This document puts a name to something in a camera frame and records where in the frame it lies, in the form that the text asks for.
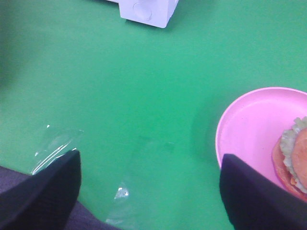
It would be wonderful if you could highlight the pink round plate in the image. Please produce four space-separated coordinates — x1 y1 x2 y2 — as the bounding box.
215 87 307 191

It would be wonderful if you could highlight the round microwave door button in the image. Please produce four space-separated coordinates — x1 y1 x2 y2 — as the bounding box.
133 2 152 21

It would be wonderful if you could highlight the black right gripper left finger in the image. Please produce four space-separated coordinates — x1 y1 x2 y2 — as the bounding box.
0 150 81 230

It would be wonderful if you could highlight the burger with lettuce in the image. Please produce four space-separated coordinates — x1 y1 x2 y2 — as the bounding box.
272 117 307 201

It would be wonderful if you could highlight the white microwave oven body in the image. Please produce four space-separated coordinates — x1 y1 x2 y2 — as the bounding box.
102 0 179 28

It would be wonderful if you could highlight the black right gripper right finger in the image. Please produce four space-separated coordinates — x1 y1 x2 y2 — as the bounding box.
219 154 307 230

